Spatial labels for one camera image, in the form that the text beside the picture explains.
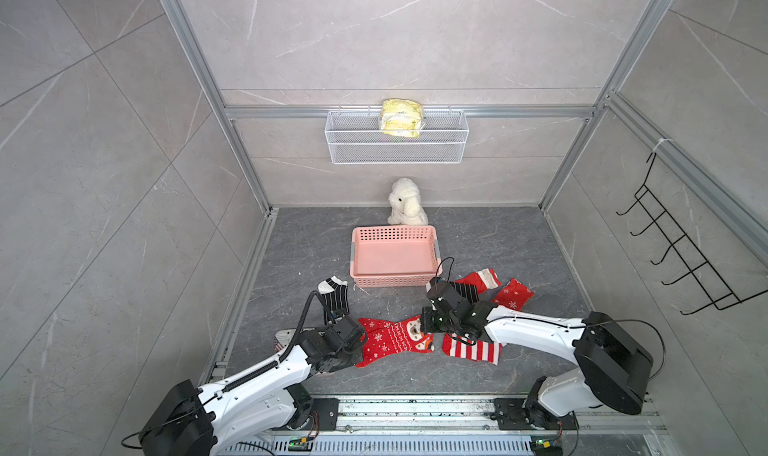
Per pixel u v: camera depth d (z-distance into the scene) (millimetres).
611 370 427
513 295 929
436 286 814
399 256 1048
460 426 729
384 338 838
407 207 953
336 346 625
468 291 932
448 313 659
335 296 950
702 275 641
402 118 852
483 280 979
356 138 1009
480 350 817
